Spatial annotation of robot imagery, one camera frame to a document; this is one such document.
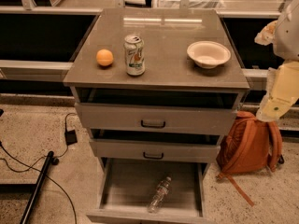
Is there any orange backpack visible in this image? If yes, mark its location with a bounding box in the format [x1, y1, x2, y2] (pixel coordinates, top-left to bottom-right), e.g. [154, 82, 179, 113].
[216, 111, 284, 206]

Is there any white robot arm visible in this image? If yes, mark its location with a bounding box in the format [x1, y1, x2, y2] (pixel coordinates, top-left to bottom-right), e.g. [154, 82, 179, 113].
[254, 0, 299, 121]

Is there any grey drawer cabinet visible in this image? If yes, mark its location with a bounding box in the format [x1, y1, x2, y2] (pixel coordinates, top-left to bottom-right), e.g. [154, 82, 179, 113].
[63, 7, 251, 224]

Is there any bottom grey drawer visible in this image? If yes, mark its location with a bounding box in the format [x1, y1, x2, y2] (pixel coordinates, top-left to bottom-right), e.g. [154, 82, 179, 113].
[87, 159, 214, 224]

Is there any white paper bowl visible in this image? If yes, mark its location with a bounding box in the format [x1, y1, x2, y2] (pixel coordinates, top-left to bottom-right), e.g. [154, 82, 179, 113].
[187, 41, 231, 69]

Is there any black power adapter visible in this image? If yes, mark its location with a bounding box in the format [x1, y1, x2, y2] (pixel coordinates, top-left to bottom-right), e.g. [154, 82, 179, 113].
[64, 130, 78, 146]

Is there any green white soda can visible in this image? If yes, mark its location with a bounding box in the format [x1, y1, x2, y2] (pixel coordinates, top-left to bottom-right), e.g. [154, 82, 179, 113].
[124, 34, 145, 76]

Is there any orange fruit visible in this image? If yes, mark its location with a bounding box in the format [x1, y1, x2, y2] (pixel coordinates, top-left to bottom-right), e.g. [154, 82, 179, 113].
[96, 49, 114, 66]

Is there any black cable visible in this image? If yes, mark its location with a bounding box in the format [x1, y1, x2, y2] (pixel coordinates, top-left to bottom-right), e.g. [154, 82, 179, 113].
[0, 112, 78, 224]

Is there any top grey drawer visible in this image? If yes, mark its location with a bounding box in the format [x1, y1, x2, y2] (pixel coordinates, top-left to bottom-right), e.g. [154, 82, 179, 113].
[75, 89, 238, 135]

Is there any grey drawer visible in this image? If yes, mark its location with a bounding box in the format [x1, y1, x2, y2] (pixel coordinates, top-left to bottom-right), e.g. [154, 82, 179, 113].
[87, 159, 214, 224]
[75, 89, 238, 135]
[90, 130, 220, 163]

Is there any clear plastic water bottle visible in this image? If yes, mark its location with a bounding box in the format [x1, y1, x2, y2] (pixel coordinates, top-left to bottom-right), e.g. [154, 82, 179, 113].
[147, 176, 172, 213]

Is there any middle grey drawer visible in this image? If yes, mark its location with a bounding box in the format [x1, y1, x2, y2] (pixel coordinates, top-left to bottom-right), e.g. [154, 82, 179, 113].
[90, 130, 220, 163]

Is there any black pole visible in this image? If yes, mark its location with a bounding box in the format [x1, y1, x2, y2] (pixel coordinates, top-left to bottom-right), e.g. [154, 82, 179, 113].
[20, 151, 54, 224]

